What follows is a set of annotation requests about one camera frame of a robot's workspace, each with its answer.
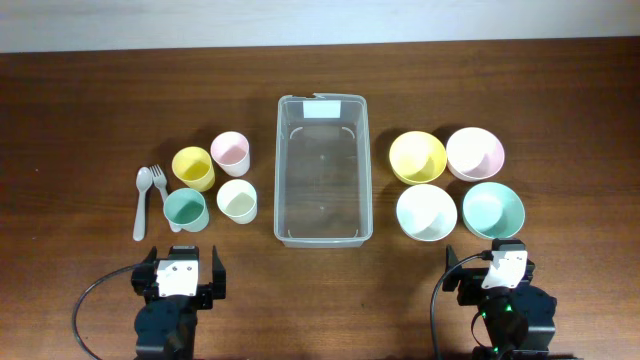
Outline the yellow plastic cup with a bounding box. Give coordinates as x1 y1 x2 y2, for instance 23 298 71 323
171 146 215 192

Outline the pink plastic bowl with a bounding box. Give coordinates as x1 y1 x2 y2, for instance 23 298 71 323
446 127 505 182

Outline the pink plastic cup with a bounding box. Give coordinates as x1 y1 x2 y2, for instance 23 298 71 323
210 131 250 177

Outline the grey plastic spoon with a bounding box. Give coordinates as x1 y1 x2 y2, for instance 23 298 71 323
133 167 152 241

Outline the yellow plastic bowl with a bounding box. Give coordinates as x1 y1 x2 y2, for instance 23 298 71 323
389 131 447 185

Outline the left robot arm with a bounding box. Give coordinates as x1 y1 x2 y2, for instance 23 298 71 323
131 246 226 360

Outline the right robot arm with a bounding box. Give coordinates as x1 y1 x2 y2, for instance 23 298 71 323
434 239 557 359

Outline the green plastic bowl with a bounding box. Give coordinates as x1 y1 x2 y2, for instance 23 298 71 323
462 182 526 239

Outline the green plastic cup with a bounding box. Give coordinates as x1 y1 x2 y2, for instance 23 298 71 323
163 188 210 232

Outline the white plastic cup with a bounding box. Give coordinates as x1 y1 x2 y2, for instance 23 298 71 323
216 179 257 225

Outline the clear plastic storage container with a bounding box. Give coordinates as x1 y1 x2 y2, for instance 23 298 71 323
274 93 374 248

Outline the grey plastic fork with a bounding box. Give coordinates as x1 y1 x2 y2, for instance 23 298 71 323
150 164 181 233

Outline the white plastic bowl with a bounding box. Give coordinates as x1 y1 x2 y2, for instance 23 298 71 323
396 184 458 242

